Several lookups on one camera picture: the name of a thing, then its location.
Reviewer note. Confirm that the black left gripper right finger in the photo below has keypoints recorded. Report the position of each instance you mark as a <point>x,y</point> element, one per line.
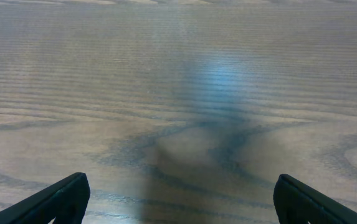
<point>298,203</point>

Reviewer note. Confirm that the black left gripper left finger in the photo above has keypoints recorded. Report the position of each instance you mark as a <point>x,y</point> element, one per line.
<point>62,202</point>

